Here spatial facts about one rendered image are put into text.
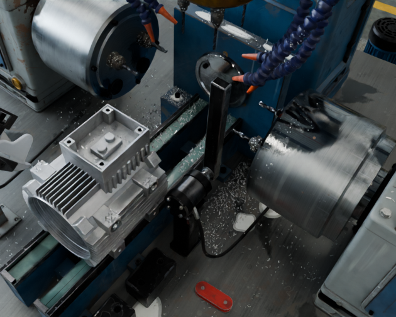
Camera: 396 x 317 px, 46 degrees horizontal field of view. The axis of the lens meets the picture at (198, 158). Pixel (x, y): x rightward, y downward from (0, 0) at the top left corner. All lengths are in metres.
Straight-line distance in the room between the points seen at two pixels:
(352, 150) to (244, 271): 0.39
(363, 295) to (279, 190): 0.26
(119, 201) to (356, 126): 0.44
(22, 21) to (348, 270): 0.89
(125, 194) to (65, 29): 0.42
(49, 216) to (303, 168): 0.49
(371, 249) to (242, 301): 0.33
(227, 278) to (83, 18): 0.65
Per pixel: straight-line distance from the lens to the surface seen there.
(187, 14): 1.08
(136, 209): 0.86
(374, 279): 0.90
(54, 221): 0.96
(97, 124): 0.87
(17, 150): 0.73
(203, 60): 1.10
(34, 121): 1.35
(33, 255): 0.98
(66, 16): 1.10
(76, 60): 1.07
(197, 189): 0.88
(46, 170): 0.88
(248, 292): 1.05
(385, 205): 0.79
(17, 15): 1.18
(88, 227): 0.80
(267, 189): 0.87
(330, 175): 0.82
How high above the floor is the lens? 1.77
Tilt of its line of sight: 52 degrees down
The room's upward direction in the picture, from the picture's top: 4 degrees clockwise
